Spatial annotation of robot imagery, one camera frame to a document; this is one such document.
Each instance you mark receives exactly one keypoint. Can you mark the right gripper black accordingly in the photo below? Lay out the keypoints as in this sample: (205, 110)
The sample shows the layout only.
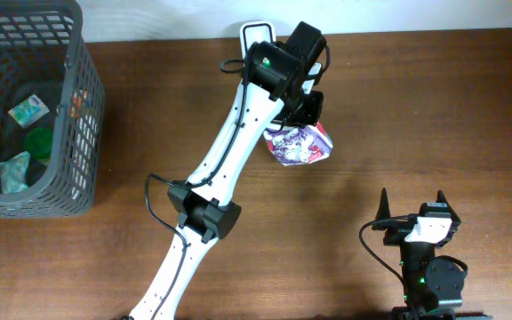
(396, 230)

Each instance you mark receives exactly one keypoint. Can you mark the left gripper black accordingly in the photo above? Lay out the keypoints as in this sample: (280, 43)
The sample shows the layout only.
(311, 115)

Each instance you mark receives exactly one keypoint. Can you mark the purple white sanitary pad pack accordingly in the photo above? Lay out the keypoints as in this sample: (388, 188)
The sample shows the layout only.
(295, 145)

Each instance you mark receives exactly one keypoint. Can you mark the green lid jar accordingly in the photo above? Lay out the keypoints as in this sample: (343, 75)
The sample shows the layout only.
(38, 142)

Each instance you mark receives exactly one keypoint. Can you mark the small teal tissue packet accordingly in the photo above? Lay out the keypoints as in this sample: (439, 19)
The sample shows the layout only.
(28, 111)

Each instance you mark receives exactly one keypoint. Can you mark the teal wet wipes pack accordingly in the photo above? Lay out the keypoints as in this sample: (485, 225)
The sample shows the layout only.
(13, 173)

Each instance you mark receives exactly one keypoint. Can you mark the orange small box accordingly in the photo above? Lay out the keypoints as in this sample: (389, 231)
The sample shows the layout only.
(79, 99)

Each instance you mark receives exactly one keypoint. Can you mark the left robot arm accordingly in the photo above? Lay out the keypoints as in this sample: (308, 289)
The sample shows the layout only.
(275, 100)

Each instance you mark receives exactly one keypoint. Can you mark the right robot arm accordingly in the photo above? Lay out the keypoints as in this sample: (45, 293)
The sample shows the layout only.
(432, 284)

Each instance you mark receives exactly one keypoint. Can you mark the white barcode scanner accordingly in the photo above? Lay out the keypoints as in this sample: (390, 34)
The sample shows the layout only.
(299, 61)

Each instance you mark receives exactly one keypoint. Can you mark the grey plastic mesh basket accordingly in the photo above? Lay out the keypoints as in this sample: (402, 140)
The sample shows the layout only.
(42, 52)

